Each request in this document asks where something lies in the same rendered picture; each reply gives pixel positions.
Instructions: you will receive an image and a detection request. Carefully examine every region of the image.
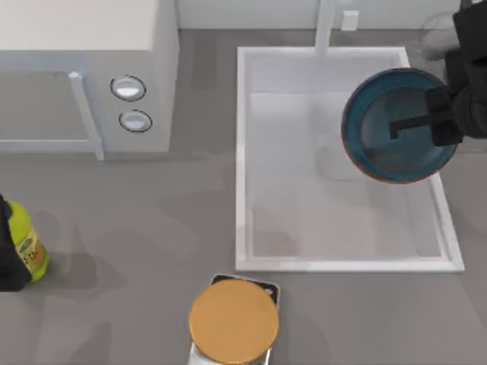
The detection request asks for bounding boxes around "blue bowl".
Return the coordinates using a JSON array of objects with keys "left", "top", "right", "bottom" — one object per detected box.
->
[{"left": 340, "top": 67, "right": 460, "bottom": 186}]

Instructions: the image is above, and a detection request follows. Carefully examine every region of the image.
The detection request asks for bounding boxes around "tall white tap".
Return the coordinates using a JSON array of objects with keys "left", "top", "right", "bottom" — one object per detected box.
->
[{"left": 314, "top": 0, "right": 336, "bottom": 58}]

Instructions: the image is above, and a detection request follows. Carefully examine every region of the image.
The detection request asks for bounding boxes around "white sink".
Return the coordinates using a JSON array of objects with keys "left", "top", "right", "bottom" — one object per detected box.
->
[{"left": 234, "top": 46, "right": 466, "bottom": 273}]

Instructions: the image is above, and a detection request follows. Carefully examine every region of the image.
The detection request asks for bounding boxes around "pale microwave oven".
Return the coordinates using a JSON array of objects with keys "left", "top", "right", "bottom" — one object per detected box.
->
[{"left": 0, "top": 0, "right": 180, "bottom": 161}]

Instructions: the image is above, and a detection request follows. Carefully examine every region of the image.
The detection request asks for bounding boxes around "round orange wooden disc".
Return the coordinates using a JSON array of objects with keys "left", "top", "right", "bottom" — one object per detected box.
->
[{"left": 188, "top": 280, "right": 280, "bottom": 365}]

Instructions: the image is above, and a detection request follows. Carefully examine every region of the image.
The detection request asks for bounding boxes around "small round microwave knob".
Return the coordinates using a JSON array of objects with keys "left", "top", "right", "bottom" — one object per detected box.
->
[{"left": 118, "top": 109, "right": 154, "bottom": 134}]

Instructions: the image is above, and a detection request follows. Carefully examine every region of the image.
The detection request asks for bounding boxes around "large round microwave knob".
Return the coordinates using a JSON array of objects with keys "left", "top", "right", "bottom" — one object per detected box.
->
[{"left": 110, "top": 75, "right": 148, "bottom": 103}]

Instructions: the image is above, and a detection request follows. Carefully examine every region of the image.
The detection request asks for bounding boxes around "microwave oven door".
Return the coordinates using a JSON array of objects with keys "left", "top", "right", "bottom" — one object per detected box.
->
[{"left": 0, "top": 70, "right": 100, "bottom": 153}]

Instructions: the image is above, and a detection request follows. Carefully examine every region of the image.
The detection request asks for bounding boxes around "yellow-green bottle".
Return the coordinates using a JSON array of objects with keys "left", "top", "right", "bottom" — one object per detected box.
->
[{"left": 6, "top": 200, "right": 51, "bottom": 284}]

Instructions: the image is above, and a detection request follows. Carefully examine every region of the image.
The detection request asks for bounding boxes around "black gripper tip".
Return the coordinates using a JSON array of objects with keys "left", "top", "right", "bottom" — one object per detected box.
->
[{"left": 0, "top": 194, "right": 33, "bottom": 293}]

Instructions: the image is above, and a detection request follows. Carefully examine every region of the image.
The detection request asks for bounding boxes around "white wall socket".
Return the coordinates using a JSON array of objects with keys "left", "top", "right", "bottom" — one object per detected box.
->
[{"left": 341, "top": 10, "right": 360, "bottom": 32}]

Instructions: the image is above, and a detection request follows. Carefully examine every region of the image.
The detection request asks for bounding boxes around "pale microwave door handle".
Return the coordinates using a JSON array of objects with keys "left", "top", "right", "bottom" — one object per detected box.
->
[{"left": 68, "top": 71, "right": 105, "bottom": 161}]

